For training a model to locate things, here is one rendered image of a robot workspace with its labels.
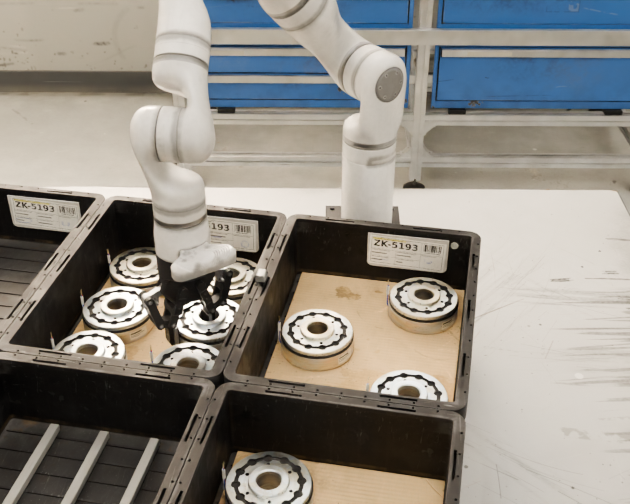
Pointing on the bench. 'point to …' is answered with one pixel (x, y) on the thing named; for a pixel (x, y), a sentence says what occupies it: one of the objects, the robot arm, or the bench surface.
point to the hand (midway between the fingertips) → (190, 329)
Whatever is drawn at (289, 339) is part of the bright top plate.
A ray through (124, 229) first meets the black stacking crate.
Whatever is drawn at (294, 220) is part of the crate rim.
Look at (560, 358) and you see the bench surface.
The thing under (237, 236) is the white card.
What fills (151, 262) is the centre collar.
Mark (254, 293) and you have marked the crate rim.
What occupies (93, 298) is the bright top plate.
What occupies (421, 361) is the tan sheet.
